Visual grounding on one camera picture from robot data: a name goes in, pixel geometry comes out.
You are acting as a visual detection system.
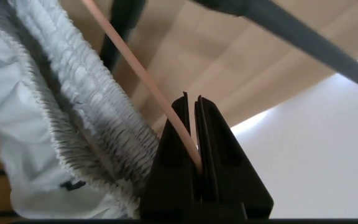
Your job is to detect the pink clothes hanger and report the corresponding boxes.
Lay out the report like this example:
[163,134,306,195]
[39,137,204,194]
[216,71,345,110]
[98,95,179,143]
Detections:
[80,0,203,172]

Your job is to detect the pale grey shorts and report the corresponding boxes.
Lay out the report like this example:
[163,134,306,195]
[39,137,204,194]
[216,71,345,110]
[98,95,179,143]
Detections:
[0,0,160,220]

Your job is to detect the beige curtain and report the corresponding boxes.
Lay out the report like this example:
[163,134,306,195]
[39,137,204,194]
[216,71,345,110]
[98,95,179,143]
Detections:
[59,0,358,135]

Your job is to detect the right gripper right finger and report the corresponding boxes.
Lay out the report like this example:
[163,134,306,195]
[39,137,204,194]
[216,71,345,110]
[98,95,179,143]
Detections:
[194,95,275,218]

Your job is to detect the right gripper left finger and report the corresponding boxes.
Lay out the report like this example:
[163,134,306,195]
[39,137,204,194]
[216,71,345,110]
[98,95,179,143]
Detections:
[140,91,201,218]

